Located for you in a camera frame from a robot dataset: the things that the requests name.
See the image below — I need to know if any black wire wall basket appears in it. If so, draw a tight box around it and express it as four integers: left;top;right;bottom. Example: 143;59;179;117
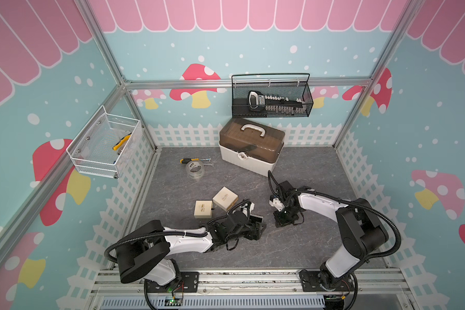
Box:
231;73;313;118

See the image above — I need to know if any yellow black handled screwdriver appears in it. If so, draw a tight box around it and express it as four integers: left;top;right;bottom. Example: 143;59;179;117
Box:
180;158;211;164

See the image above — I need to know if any cream drawer-style jewelry box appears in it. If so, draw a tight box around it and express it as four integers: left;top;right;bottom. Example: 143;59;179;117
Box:
194;200;213;219

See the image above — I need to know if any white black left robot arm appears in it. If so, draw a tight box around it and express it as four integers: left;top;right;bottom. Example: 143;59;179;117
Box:
104;200;266;286

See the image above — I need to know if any cream square gift box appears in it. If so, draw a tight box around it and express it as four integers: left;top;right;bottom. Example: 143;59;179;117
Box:
213;187;238;212

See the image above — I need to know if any white wire wall basket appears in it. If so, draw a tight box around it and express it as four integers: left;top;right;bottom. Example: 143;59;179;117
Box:
66;106;142;179

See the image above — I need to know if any yellow utility knife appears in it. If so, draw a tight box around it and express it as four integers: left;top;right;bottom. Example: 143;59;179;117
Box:
112;134;132;151

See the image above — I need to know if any clear packing tape roll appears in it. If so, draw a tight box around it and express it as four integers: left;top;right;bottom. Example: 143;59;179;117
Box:
185;160;205;180

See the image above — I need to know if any white storage box brown lid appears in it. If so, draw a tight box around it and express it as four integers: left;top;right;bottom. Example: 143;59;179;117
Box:
219;118;285;176

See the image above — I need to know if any small cream printed gift box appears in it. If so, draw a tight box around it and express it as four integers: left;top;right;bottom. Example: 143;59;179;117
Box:
249;214;263;225

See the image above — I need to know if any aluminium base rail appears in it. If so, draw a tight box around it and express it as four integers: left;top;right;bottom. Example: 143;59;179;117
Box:
85;268;419;309

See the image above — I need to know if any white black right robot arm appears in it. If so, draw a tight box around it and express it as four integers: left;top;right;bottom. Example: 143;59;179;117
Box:
267;171;402;291

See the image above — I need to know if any socket wrench set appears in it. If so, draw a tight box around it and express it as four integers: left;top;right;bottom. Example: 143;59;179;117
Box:
247;91;306;116

